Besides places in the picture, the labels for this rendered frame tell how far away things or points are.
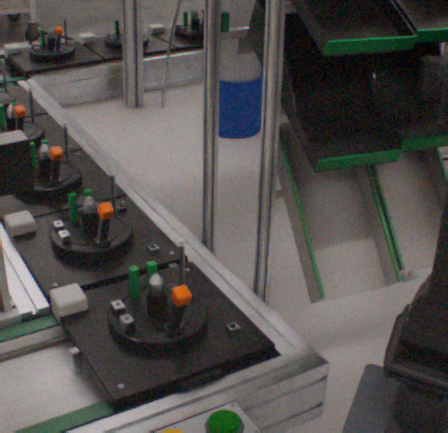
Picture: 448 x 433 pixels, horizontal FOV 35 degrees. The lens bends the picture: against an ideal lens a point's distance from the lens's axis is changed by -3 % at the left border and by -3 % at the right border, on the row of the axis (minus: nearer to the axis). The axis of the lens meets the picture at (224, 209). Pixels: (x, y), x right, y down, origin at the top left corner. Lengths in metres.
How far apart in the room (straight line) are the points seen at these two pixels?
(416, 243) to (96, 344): 0.52
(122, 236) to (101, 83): 1.02
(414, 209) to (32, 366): 0.64
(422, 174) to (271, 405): 0.47
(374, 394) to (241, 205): 0.83
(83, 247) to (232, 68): 0.80
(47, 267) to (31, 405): 0.26
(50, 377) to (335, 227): 0.47
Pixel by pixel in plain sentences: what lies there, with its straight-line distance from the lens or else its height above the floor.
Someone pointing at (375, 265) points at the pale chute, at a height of 1.01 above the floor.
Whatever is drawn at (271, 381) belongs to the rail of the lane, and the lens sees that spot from 0.97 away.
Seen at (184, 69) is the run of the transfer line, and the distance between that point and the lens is 2.27.
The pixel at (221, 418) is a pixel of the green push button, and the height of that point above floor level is 0.97.
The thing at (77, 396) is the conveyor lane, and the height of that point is 0.92.
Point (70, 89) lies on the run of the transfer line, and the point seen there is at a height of 0.91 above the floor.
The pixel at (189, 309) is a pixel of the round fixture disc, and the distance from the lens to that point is 1.03.
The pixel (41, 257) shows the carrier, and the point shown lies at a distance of 1.21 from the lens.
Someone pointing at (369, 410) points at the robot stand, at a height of 1.06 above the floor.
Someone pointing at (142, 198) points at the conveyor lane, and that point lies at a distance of 1.39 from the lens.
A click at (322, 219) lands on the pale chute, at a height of 1.07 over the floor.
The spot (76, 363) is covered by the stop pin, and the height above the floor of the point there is 0.95.
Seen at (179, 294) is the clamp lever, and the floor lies 1.07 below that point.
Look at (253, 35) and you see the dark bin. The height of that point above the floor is 1.31.
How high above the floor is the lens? 1.60
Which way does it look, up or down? 29 degrees down
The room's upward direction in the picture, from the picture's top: 1 degrees clockwise
